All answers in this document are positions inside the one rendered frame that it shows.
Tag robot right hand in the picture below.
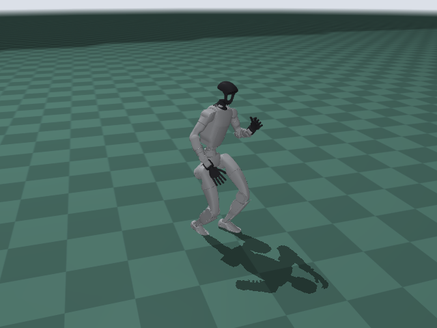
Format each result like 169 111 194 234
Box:
203 159 226 186

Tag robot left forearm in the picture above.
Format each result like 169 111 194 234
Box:
240 128 252 138

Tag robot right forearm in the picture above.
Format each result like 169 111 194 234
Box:
191 135 211 168

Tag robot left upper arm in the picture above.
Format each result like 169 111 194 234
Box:
231 108 242 139

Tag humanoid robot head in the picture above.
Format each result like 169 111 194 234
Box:
213 81 238 110

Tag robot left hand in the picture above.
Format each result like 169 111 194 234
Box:
247 117 263 134

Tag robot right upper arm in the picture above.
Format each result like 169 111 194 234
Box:
189 109 216 142

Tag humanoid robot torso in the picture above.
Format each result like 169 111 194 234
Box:
200 105 233 167

